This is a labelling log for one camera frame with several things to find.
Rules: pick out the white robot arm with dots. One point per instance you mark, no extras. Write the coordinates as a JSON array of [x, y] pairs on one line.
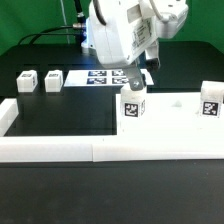
[[121, 30]]

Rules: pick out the white square tabletop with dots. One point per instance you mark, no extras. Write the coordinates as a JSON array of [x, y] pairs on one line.
[[169, 112]]

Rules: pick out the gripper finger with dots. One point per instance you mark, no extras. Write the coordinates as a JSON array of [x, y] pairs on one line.
[[152, 60], [134, 76]]

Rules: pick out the white U-shaped obstacle fence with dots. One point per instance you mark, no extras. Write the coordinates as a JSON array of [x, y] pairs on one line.
[[118, 147]]

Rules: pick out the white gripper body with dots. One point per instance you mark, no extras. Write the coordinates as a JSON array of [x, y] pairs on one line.
[[120, 33]]

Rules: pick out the white sheet with AprilTags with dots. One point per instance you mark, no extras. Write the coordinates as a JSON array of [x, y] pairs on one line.
[[95, 78]]

